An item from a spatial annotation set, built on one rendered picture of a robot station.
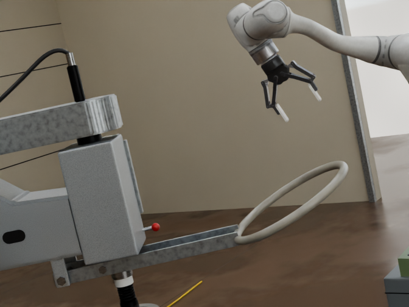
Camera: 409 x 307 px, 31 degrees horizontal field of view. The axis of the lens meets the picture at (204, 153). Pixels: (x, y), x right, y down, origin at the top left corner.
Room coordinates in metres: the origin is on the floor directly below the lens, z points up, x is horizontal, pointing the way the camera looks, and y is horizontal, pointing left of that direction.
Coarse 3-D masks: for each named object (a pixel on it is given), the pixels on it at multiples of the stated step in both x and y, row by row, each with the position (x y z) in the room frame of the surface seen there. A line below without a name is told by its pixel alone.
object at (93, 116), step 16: (112, 96) 2.63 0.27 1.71; (32, 112) 2.62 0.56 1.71; (48, 112) 2.56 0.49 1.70; (64, 112) 2.56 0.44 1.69; (80, 112) 2.56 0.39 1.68; (96, 112) 2.56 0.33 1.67; (112, 112) 2.60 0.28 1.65; (0, 128) 2.58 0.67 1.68; (16, 128) 2.57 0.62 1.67; (32, 128) 2.57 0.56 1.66; (48, 128) 2.57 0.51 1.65; (64, 128) 2.56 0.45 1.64; (80, 128) 2.56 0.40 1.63; (96, 128) 2.56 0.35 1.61; (112, 128) 2.59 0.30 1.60; (0, 144) 2.58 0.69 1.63; (16, 144) 2.58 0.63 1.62; (32, 144) 2.57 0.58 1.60; (48, 144) 2.57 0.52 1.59; (80, 144) 2.63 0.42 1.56
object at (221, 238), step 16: (176, 240) 2.70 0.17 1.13; (192, 240) 2.69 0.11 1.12; (208, 240) 2.58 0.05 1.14; (224, 240) 2.57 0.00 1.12; (144, 256) 2.60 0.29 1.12; (160, 256) 2.59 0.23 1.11; (176, 256) 2.59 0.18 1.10; (80, 272) 2.62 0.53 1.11; (96, 272) 2.61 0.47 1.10; (112, 272) 2.61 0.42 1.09
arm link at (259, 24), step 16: (272, 0) 2.35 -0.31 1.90; (256, 16) 2.36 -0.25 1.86; (272, 16) 2.33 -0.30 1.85; (288, 16) 2.36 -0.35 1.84; (256, 32) 2.40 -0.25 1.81; (272, 32) 2.37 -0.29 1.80; (288, 32) 2.41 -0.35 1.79; (304, 32) 2.44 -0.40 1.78; (320, 32) 2.48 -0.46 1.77; (336, 48) 2.59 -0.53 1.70; (352, 48) 2.61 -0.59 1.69; (368, 48) 2.62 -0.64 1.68
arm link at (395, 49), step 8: (408, 32) 2.58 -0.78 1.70; (400, 40) 2.54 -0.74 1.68; (408, 40) 2.50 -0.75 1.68; (392, 48) 2.58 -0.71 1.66; (400, 48) 2.52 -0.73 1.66; (408, 48) 2.48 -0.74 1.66; (392, 56) 2.58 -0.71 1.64; (400, 56) 2.52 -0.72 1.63; (408, 56) 2.47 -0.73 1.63; (400, 64) 2.53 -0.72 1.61; (408, 64) 2.49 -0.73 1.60; (408, 72) 2.51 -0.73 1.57; (408, 80) 2.53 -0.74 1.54
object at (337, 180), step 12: (324, 168) 2.73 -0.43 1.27; (336, 168) 2.66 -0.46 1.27; (300, 180) 2.81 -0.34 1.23; (336, 180) 2.44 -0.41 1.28; (276, 192) 2.83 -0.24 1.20; (324, 192) 2.40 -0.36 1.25; (264, 204) 2.81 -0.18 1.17; (312, 204) 2.37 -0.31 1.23; (252, 216) 2.77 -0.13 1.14; (288, 216) 2.38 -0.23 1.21; (300, 216) 2.37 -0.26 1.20; (240, 228) 2.68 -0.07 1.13; (264, 228) 2.42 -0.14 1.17; (276, 228) 2.38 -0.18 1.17; (240, 240) 2.50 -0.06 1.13; (252, 240) 2.44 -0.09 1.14
